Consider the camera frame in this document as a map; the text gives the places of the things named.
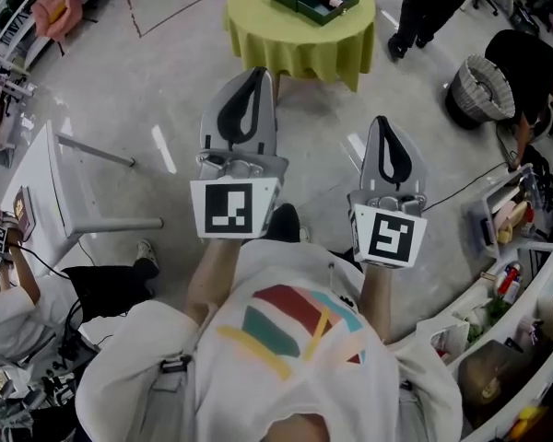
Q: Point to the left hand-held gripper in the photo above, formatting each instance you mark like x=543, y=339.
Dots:
x=239, y=168

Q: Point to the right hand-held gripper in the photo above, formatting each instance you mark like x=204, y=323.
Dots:
x=389, y=235

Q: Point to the small red bottle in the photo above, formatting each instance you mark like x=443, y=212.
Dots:
x=334, y=0

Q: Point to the person's left forearm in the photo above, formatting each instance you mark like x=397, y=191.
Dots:
x=209, y=274

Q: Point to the person's right forearm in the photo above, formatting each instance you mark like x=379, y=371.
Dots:
x=375, y=297

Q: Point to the clear plastic storage bin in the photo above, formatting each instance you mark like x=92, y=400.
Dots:
x=481, y=219

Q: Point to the wooden table leg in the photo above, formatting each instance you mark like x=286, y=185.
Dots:
x=283, y=88

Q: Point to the yellow-green round tablecloth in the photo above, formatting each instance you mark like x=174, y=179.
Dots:
x=295, y=39

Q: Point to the person's white shoe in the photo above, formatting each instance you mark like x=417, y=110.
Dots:
x=305, y=234

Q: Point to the grey woven wastebasket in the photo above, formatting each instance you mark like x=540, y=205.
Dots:
x=481, y=85

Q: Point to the red and white bottle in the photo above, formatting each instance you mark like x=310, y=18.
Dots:
x=508, y=279

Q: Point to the white shelf rack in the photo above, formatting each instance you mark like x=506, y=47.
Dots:
x=534, y=293

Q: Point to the white metal-leg desk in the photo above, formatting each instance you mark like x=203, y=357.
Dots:
x=41, y=177

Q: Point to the orange cloth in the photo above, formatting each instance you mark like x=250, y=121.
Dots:
x=55, y=7

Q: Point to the brown basket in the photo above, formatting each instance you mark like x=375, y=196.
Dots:
x=493, y=375

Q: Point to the dark red book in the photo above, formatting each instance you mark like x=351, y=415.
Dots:
x=24, y=212

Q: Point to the person's white printed shirt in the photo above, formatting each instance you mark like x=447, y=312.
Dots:
x=239, y=385

